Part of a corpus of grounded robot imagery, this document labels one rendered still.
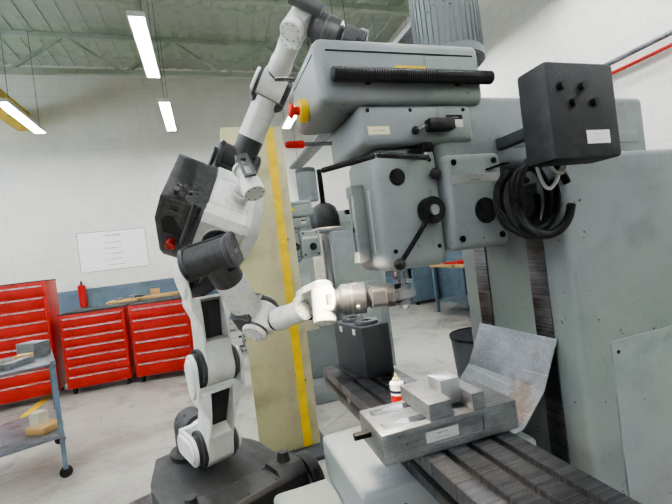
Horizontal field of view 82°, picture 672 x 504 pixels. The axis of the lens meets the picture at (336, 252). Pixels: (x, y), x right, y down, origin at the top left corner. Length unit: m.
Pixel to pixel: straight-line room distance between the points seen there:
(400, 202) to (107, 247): 9.48
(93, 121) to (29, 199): 2.18
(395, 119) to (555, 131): 0.36
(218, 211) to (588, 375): 1.10
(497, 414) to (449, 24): 1.03
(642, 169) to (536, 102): 0.51
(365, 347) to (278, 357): 1.45
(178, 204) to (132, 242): 8.96
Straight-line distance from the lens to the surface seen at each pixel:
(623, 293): 1.32
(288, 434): 3.01
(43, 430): 3.75
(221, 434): 1.68
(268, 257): 2.75
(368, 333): 1.45
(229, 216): 1.19
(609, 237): 1.29
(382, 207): 1.01
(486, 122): 1.22
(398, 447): 0.96
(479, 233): 1.12
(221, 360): 1.53
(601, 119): 1.09
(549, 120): 0.98
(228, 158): 1.41
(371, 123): 1.02
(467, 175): 1.12
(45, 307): 5.92
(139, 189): 10.27
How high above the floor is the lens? 1.38
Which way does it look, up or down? level
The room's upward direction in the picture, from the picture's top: 7 degrees counter-clockwise
